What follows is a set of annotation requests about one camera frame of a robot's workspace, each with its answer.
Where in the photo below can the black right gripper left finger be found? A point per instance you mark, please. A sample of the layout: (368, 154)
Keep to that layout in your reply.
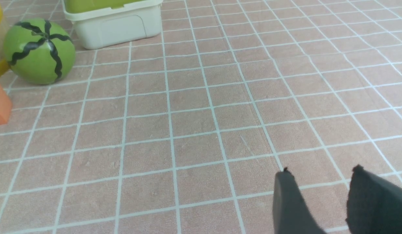
(290, 212)

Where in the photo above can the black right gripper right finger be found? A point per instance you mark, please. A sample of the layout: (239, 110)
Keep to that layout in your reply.
(374, 204)

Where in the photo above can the pink checkered tablecloth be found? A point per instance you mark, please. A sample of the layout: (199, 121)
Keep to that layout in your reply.
(182, 133)

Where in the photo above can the green white plastic storage box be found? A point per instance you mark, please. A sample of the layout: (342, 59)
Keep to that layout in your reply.
(101, 23)

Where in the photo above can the green toy watermelon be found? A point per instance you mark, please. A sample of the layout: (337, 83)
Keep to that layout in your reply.
(39, 51)

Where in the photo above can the orange foam cube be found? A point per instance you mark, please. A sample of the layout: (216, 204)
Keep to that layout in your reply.
(5, 107)

